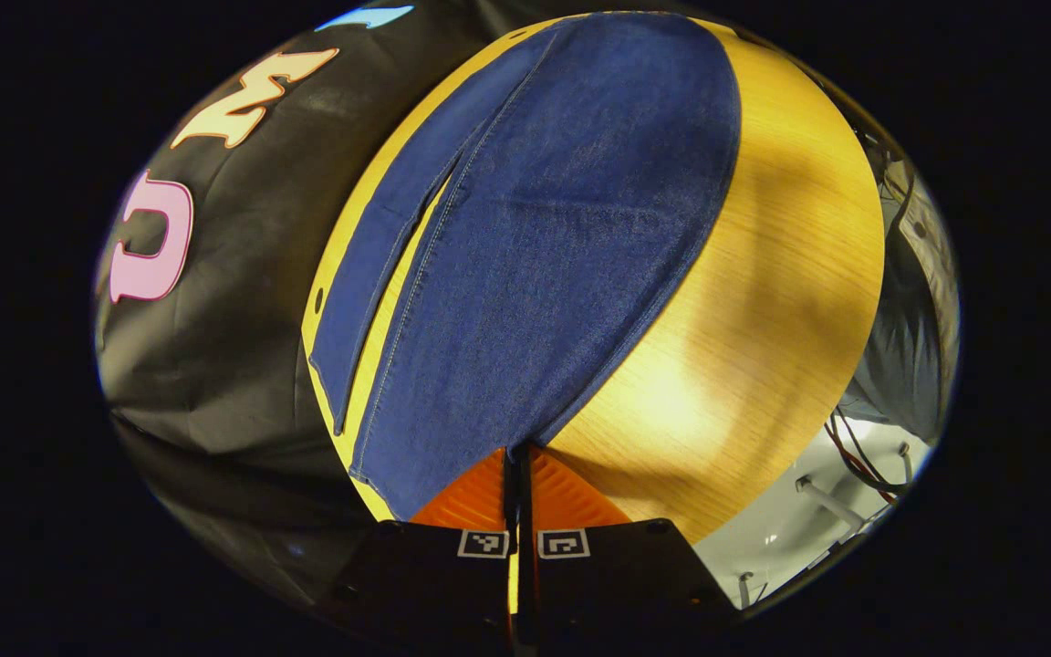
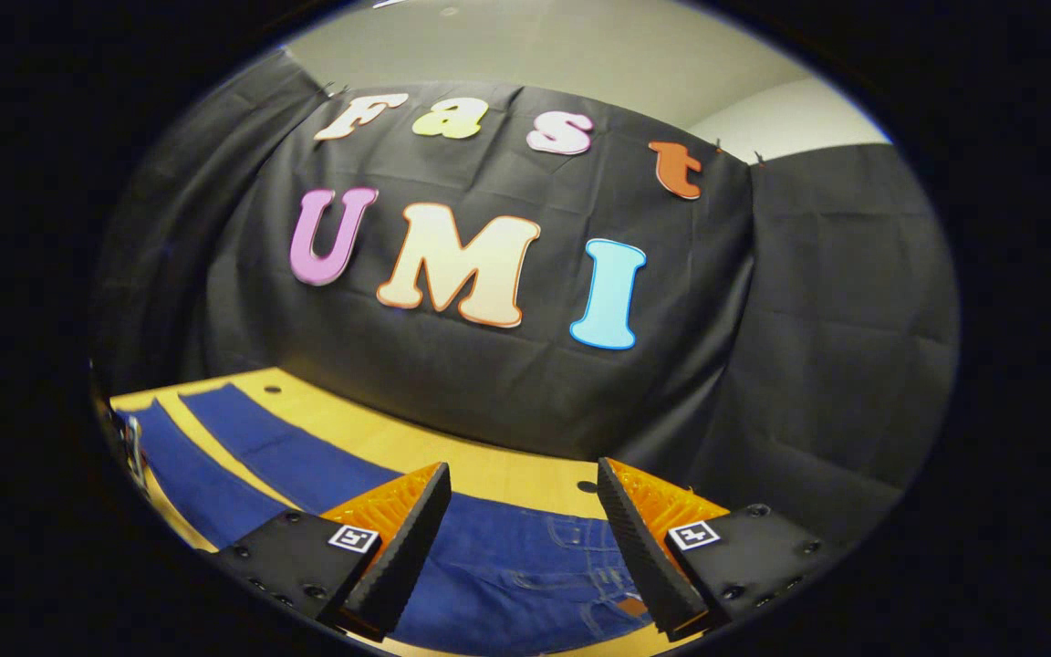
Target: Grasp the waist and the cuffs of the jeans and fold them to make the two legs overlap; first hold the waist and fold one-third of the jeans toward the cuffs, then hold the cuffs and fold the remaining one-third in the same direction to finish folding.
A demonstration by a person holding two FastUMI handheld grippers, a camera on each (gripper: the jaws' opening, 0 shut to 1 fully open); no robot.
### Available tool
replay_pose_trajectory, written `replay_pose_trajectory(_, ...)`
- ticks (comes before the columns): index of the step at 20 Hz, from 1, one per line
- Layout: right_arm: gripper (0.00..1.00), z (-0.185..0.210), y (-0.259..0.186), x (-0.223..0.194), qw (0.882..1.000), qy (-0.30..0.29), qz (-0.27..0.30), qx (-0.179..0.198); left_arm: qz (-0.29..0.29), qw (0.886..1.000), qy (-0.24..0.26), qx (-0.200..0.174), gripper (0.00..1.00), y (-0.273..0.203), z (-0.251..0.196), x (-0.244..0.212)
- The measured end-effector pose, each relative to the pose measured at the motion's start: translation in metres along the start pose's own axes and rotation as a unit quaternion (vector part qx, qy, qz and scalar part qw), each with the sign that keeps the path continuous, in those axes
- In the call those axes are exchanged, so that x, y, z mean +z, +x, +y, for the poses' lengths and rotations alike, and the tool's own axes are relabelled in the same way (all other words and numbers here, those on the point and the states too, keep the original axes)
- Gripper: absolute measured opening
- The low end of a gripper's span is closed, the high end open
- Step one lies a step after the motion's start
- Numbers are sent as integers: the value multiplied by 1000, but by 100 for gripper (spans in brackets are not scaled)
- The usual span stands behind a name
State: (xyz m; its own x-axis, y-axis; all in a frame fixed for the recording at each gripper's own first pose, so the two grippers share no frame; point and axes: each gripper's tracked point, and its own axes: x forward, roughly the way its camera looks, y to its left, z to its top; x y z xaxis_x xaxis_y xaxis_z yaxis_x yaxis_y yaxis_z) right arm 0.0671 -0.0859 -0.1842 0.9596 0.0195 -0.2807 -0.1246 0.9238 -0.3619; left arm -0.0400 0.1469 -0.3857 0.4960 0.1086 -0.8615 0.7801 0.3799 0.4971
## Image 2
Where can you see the blue jeans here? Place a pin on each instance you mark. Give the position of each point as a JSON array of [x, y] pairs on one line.
[[507, 566]]

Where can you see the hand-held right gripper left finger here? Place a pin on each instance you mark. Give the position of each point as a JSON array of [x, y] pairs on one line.
[[407, 566]]

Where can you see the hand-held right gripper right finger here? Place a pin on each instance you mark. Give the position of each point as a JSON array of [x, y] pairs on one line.
[[644, 566]]

